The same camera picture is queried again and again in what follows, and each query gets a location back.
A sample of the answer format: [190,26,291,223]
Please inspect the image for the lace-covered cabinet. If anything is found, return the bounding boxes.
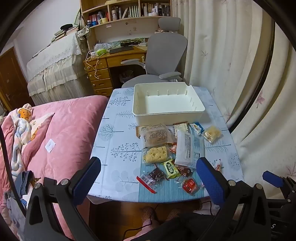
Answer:
[26,31,92,106]

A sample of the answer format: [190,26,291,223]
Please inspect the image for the small brown-red snack packet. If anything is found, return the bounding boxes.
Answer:
[176,165,193,178]

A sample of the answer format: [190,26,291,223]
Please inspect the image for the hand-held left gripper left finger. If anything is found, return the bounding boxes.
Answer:
[24,156,102,241]

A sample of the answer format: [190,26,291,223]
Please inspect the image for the person's dark trousers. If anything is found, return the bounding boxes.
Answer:
[136,212,234,241]

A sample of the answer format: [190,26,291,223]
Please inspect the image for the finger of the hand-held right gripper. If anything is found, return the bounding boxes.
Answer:
[262,171,296,204]

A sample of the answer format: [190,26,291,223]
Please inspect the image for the brown wooden door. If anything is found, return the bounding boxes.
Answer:
[0,46,30,107]

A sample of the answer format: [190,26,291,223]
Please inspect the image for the blue and white snack packet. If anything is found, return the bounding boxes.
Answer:
[188,122,204,135]

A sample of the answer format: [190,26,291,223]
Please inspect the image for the wooden bookshelf hutch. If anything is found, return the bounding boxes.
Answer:
[80,0,173,50]

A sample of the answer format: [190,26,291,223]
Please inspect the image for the row of shelf books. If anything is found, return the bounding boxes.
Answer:
[89,3,171,22]

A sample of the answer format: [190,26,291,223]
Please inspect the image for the large white snack packet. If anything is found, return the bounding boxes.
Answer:
[174,130,205,169]

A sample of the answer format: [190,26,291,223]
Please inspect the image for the black keyboard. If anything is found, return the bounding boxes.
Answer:
[109,46,135,55]

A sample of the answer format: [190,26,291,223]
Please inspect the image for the pink blanket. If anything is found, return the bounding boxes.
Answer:
[0,95,109,239]

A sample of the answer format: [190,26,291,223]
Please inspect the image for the floral cloth bag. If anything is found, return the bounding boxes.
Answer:
[77,26,91,40]

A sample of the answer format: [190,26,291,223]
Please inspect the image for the blue tree-print tablecloth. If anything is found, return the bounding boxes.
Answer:
[87,86,244,204]

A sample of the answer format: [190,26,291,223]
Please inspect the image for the black cable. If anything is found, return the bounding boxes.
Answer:
[121,204,160,240]

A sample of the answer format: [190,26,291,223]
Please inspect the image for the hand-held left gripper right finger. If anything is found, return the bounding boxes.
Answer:
[196,157,273,241]

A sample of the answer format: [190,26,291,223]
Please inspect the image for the stack of books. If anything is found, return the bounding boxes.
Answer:
[51,26,79,43]

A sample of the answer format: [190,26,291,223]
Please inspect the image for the cream leaf-print curtain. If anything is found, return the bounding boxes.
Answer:
[171,0,296,202]

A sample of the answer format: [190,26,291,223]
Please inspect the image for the grey office chair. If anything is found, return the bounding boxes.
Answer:
[121,17,188,89]

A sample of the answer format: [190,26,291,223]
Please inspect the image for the white charger cable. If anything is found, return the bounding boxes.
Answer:
[85,50,103,80]

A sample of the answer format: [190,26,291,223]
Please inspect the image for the clear beige cake packet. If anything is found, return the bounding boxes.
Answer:
[141,124,176,149]

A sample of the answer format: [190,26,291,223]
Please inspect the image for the yellow puff snack packet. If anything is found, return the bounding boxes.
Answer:
[202,126,223,143]

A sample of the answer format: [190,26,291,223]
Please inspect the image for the dark red-edged snack packet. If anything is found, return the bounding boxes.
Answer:
[136,167,165,194]

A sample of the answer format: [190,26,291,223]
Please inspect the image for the wooden desk with drawers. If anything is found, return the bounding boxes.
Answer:
[83,45,148,96]

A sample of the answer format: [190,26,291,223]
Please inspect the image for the pink fuzzy slipper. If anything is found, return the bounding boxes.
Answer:
[166,207,185,219]
[142,206,158,226]

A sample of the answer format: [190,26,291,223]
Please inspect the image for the blue cloth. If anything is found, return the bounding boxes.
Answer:
[15,170,35,200]

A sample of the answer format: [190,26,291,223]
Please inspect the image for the green snack packet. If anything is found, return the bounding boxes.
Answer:
[161,159,181,179]

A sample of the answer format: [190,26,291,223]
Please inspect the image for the red round snack packet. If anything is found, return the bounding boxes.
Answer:
[179,177,199,195]

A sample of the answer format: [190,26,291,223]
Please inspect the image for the cartoon print blanket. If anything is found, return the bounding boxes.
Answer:
[9,103,56,176]

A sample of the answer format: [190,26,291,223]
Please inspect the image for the yellow rice crisp packet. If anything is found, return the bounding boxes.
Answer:
[142,146,173,165]

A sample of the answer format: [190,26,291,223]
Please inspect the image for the white plastic storage bin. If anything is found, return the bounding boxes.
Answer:
[132,82,206,123]

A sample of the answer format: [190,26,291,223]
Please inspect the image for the wastebasket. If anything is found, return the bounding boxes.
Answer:
[118,70,137,84]

